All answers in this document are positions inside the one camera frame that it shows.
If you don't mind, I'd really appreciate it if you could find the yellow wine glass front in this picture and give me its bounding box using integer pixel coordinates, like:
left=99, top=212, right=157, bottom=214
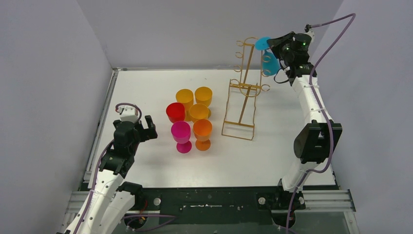
left=175, top=89, right=194, bottom=122

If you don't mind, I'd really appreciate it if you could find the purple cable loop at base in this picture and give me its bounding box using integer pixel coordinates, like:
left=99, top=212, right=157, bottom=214
left=122, top=214, right=177, bottom=233

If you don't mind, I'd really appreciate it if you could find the gold wire glass rack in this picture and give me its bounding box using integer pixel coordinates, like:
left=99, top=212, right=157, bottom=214
left=221, top=37, right=270, bottom=141

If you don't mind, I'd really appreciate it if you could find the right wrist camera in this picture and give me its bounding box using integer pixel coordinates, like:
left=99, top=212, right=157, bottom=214
left=304, top=24, right=315, bottom=41

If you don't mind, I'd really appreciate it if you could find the pink plastic wine glass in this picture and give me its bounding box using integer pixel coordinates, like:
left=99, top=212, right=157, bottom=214
left=171, top=121, right=192, bottom=154

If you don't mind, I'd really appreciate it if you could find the orange plastic wine glass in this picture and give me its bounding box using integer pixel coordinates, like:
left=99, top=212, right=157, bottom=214
left=193, top=119, right=212, bottom=151

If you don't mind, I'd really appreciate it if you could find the blue plastic wine glass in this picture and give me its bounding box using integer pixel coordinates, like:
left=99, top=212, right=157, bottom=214
left=255, top=37, right=281, bottom=77

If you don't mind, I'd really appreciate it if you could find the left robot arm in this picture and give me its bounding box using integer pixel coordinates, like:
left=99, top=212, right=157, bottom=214
left=64, top=115, right=158, bottom=234

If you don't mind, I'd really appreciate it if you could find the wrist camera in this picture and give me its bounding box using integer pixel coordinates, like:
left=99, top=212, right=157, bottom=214
left=116, top=106, right=139, bottom=123
left=304, top=24, right=315, bottom=41

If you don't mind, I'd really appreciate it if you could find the red plastic wine glass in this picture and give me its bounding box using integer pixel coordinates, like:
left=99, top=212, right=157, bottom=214
left=166, top=102, right=186, bottom=123

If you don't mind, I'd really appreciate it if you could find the yellow wine glass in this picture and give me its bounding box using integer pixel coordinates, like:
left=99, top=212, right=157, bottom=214
left=194, top=86, right=213, bottom=107
left=175, top=89, right=194, bottom=122
left=188, top=104, right=209, bottom=122

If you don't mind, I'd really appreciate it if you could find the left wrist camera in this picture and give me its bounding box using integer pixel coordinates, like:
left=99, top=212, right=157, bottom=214
left=116, top=106, right=139, bottom=123

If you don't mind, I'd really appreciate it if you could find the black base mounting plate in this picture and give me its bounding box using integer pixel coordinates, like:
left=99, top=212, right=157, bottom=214
left=132, top=186, right=305, bottom=225

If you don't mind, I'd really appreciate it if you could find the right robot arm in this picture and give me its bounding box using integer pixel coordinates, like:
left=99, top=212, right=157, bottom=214
left=267, top=32, right=342, bottom=209

